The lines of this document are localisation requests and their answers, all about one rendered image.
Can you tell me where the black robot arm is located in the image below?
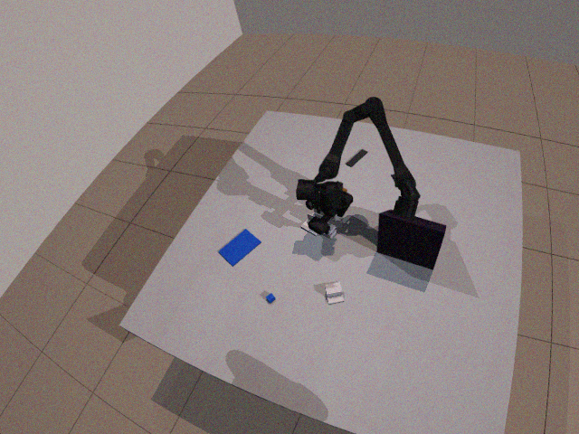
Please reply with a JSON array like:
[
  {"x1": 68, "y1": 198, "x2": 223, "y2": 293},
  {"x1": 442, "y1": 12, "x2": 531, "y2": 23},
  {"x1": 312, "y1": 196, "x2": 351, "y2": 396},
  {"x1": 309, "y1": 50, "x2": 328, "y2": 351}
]
[{"x1": 296, "y1": 97, "x2": 420, "y2": 221}]

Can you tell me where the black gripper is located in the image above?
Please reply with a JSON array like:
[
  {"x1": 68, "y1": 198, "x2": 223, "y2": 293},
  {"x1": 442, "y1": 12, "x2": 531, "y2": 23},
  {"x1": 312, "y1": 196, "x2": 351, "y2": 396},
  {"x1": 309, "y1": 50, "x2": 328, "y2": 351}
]
[{"x1": 308, "y1": 191, "x2": 353, "y2": 235}]

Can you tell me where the blue flat rectangular plate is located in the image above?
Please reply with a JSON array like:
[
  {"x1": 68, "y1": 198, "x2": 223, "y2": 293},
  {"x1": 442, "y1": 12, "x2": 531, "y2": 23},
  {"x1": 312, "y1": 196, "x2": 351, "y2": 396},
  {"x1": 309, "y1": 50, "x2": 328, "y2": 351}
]
[{"x1": 218, "y1": 229, "x2": 261, "y2": 266}]

